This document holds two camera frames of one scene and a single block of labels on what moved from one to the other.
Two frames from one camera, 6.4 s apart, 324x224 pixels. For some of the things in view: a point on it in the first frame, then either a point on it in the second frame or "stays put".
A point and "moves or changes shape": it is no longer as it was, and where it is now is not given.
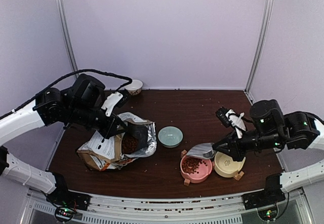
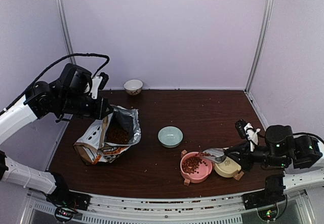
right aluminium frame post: x=267 y=20 stays put
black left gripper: x=110 y=129 → x=99 y=113
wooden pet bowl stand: x=187 y=181 stays put
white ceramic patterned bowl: x=135 y=87 stays put
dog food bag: x=118 y=150 moves or changes shape
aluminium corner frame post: x=59 y=3 stays put
